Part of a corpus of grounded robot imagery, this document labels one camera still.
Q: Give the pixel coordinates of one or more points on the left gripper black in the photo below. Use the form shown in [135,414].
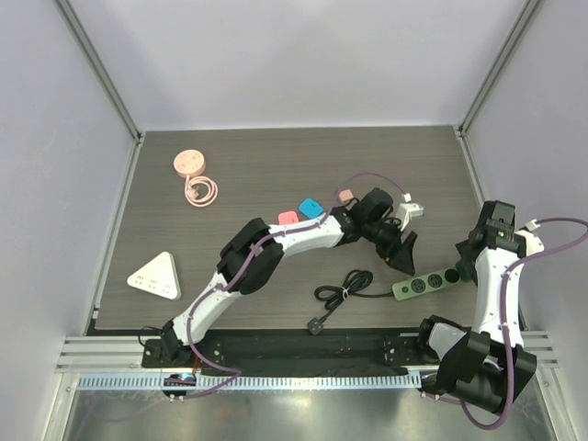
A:
[397,254]

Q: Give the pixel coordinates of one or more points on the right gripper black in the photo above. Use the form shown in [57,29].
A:
[466,257]

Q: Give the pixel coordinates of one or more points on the green power strip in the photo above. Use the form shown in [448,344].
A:
[426,284]

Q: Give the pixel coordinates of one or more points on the green patterned cube adapter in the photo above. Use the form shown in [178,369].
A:
[464,271]

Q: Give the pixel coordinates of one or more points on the blue plug adapter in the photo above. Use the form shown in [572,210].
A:
[310,208]

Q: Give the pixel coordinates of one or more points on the pink red plug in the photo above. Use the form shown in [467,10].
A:
[288,217]

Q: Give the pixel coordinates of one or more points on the pink round power socket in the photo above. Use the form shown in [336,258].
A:
[189,163]

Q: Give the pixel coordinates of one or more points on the white triangular power socket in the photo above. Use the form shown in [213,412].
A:
[158,277]

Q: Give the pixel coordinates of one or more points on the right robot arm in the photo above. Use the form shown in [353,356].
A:
[486,365]

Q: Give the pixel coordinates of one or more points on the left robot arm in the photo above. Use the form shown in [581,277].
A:
[251,257]

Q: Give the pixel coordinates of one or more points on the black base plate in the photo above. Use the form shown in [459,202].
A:
[396,347]

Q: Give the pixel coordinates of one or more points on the white slotted cable duct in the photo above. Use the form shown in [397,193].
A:
[189,383]

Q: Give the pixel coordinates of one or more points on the aluminium frame rail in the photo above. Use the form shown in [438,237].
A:
[124,353]

